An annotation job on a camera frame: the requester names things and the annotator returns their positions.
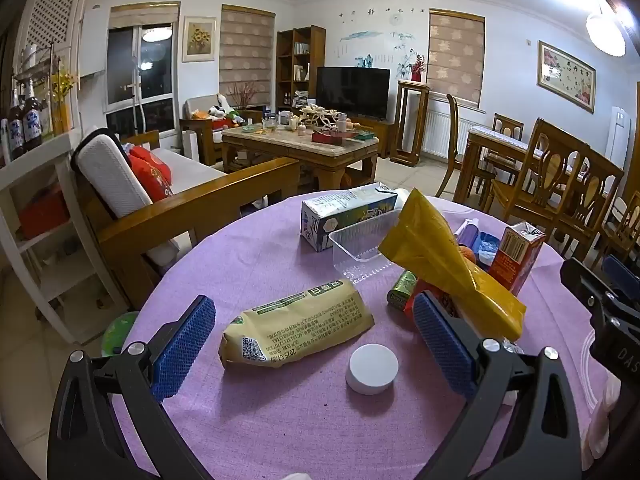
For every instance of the glass balcony door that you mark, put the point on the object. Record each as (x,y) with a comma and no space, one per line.
(125,70)

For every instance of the white shelf unit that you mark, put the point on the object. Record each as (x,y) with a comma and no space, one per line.
(30,160)

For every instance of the blue tissue packet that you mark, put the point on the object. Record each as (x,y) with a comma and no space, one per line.
(485,250)

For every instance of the red flower vase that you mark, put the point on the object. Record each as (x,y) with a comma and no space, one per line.
(416,75)

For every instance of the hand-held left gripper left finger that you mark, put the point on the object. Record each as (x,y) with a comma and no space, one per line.
(185,345)

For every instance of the purple tube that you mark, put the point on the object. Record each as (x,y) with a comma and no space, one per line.
(467,235)

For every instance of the wooden armchair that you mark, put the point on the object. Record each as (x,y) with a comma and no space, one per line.
(200,135)

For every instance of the white sofa seat cushion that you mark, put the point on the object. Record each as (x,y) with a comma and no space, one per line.
(190,170)

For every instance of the white standing air conditioner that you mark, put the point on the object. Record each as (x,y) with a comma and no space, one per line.
(617,135)

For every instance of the round ceiling lamp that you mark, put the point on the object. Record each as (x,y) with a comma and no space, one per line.
(605,32)

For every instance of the wooden bookshelf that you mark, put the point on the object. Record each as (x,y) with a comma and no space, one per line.
(285,60)

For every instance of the beige snack packet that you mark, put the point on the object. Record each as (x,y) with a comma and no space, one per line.
(300,325)

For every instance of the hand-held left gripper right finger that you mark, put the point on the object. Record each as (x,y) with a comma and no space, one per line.
(440,345)

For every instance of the red box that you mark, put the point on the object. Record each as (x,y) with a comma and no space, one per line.
(45,215)

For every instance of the wooden dining table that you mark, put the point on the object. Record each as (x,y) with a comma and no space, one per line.
(495,137)

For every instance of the green can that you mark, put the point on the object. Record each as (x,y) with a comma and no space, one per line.
(400,292)

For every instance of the yellow plastic bag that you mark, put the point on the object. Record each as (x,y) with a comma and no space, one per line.
(435,250)

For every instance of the tall wooden stand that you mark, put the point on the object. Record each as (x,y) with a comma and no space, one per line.
(400,125)

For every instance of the clear plastic tray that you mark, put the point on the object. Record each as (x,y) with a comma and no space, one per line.
(360,255)

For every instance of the wooden coffee table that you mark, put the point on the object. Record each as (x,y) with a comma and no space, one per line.
(300,147)

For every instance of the patterned roller blind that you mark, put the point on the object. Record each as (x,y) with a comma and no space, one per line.
(247,50)
(145,15)
(457,55)

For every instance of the wooden sofa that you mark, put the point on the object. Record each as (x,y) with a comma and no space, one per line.
(200,205)

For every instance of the framed sunflower painting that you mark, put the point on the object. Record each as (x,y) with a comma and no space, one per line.
(199,40)

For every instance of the yellow artificial flowers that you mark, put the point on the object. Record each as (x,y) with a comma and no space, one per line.
(62,85)

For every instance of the wooden dining chair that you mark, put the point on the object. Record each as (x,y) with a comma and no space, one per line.
(550,160)
(507,127)
(452,125)
(595,195)
(625,230)

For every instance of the white black plush toy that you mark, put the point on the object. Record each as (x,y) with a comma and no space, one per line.
(220,107)

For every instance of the white radiator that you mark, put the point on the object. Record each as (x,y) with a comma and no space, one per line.
(440,135)

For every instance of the framed floral picture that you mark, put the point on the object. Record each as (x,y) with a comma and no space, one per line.
(565,75)

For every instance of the dark glass bottle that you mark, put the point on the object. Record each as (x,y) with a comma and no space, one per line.
(16,130)
(32,120)

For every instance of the white blue milk carton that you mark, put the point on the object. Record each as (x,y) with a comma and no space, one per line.
(340,210)

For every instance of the white sofa back cushion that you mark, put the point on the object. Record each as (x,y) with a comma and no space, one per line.
(107,175)

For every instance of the black television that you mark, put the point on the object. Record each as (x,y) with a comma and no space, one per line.
(352,92)

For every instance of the wooden television cabinet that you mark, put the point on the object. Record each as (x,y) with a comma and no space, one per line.
(385,135)

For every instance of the orange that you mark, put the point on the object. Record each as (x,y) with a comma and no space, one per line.
(469,256)

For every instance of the white round cap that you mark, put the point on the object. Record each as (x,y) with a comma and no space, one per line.
(372,367)

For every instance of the white lattice cabinet door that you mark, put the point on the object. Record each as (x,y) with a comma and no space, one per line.
(55,10)

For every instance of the green round object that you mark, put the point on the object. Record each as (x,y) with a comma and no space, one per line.
(117,335)

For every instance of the red drink carton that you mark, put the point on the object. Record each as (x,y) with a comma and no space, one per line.
(515,260)

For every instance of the wooden model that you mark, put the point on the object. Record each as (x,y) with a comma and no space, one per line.
(320,117)

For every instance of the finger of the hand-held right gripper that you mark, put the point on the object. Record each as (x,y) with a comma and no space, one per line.
(590,285)
(625,275)

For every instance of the red cushion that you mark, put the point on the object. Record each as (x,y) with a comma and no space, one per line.
(150,175)

